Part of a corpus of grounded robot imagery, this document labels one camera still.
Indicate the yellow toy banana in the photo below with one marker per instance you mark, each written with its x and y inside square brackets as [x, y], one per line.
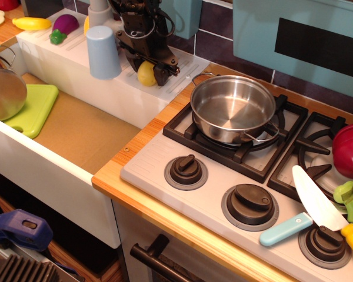
[31, 23]

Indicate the left black stove knob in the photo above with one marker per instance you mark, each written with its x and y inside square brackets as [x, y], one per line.
[186, 173]

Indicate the teal wall cabinet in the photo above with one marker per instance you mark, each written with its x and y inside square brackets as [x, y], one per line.
[185, 14]

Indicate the middle black stove knob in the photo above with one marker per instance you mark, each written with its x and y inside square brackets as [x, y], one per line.
[250, 207]

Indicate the light blue plastic cup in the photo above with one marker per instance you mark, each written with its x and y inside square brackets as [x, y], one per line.
[103, 55]

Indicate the right black burner grate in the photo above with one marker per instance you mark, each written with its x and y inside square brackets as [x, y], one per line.
[312, 150]

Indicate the black oven door handle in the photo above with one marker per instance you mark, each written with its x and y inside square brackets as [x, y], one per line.
[150, 258]

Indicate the right black stove knob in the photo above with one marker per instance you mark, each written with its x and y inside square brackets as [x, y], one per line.
[324, 248]

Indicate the purple toy eggplant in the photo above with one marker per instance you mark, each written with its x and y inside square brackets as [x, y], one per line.
[63, 26]

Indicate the yellow toy corn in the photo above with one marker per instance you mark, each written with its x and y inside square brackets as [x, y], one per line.
[86, 25]

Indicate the white toy knife blue handle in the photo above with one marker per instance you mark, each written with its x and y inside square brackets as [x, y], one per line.
[318, 209]

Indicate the black burner grate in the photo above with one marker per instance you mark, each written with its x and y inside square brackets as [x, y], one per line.
[252, 159]
[312, 150]

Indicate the red plastic bowl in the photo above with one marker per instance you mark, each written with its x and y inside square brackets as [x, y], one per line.
[342, 149]

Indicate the red toy item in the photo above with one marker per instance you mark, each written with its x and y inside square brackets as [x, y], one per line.
[8, 5]

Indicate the yellow toy potato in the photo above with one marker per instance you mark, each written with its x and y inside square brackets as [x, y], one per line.
[145, 74]

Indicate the grey toy faucet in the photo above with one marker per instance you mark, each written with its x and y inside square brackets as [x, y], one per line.
[101, 13]

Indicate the teal microwave cabinet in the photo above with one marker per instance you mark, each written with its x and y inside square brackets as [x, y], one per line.
[309, 40]

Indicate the white toy sink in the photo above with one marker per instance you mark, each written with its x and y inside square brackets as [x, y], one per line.
[89, 123]

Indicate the grey stove top panel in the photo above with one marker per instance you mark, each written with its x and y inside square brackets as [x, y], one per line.
[203, 205]

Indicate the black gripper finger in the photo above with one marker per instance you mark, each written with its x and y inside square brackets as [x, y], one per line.
[134, 60]
[162, 72]

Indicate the stainless steel pan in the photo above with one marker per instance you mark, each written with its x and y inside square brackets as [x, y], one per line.
[232, 110]

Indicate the green plastic cutting board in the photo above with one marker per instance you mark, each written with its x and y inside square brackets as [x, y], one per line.
[31, 118]

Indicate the left black burner grate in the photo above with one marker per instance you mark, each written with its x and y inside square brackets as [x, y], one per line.
[252, 159]

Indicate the black stove knob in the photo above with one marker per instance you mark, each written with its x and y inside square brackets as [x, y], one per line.
[186, 173]
[250, 207]
[324, 248]

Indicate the blue clamp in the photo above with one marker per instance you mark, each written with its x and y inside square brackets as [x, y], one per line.
[24, 230]

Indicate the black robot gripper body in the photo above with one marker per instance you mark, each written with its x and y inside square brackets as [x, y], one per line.
[146, 31]

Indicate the stainless steel pot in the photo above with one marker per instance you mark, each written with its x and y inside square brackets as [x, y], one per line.
[13, 89]

